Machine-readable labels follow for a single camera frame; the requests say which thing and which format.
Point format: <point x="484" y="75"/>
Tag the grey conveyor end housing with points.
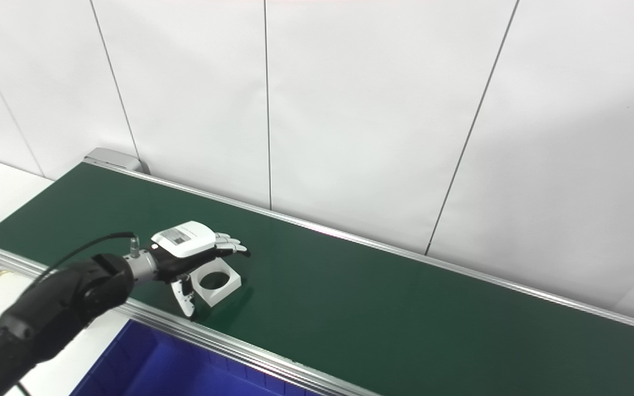
<point x="113" y="159"/>

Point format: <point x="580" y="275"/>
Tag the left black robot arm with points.
<point x="53" y="308"/>

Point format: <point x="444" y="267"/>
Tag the white square part round hole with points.
<point x="223" y="289"/>

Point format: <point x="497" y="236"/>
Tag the blue plastic bin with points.
<point x="146" y="363"/>

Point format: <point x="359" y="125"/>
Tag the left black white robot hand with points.
<point x="185" y="247"/>

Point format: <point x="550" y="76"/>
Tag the green conveyor belt aluminium frame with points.
<point x="361" y="308"/>

